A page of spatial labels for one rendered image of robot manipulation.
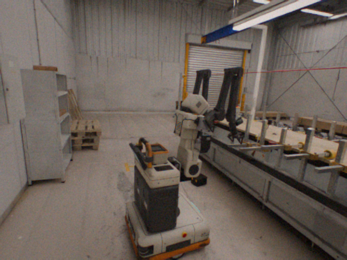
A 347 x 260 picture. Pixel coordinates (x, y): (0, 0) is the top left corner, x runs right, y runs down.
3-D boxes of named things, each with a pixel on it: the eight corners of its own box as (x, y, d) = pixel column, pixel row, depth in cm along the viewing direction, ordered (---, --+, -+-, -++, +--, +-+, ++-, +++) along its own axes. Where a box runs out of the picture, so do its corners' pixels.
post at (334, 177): (329, 201, 153) (345, 140, 142) (324, 199, 156) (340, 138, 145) (332, 201, 154) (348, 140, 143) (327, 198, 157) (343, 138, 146)
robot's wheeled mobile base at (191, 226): (139, 270, 159) (139, 244, 153) (123, 220, 215) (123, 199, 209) (211, 247, 185) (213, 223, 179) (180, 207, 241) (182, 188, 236)
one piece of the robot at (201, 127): (199, 131, 159) (203, 117, 157) (196, 129, 163) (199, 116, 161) (210, 132, 163) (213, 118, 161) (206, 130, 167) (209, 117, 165)
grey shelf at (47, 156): (28, 186, 280) (13, 68, 243) (45, 161, 363) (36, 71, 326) (64, 182, 293) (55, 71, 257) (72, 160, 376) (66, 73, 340)
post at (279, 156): (276, 176, 200) (284, 128, 188) (272, 174, 203) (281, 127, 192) (278, 175, 201) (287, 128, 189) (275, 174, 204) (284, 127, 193)
